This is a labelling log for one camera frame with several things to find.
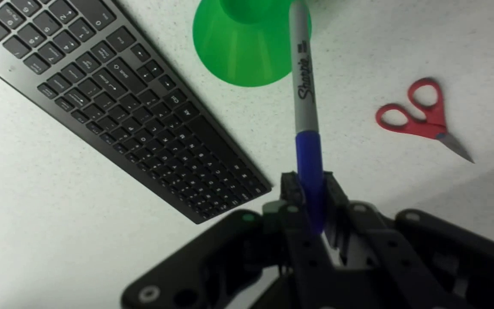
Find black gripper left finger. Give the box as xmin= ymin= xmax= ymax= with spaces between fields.
xmin=120 ymin=169 xmax=339 ymax=309

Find green plastic cup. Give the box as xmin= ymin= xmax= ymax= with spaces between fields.
xmin=190 ymin=0 xmax=313 ymax=89

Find red handled scissors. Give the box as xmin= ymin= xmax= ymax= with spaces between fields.
xmin=373 ymin=75 xmax=476 ymax=164

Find blue capped marker pen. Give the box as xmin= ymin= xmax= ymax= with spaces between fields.
xmin=286 ymin=0 xmax=329 ymax=236

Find black computer keyboard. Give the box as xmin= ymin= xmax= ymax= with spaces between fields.
xmin=0 ymin=0 xmax=274 ymax=224

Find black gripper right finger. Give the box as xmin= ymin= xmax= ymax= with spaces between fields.
xmin=320 ymin=169 xmax=494 ymax=309

